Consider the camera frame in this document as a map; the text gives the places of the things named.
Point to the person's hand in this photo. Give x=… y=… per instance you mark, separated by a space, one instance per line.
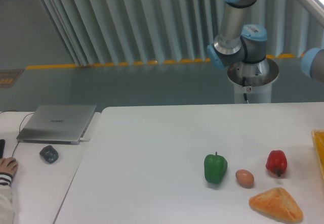
x=8 y=166

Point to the red bell pepper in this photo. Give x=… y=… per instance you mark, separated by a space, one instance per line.
x=277 y=162

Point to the white striped sleeve forearm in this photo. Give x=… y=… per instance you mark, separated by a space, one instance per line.
x=7 y=211

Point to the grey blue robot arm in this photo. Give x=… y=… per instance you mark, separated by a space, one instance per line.
x=241 y=47

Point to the green bell pepper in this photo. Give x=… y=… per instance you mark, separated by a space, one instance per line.
x=215 y=168

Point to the black phone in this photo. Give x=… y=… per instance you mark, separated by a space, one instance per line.
x=2 y=147

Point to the silver laptop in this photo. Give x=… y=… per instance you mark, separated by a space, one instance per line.
x=57 y=124

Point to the white folding partition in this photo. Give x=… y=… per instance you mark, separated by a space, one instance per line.
x=132 y=31

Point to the brown egg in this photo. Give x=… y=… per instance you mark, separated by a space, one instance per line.
x=244 y=177

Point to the triangular bread loaf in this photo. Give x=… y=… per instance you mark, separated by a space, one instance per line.
x=277 y=203

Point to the yellow tray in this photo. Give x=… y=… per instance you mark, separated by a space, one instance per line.
x=318 y=142

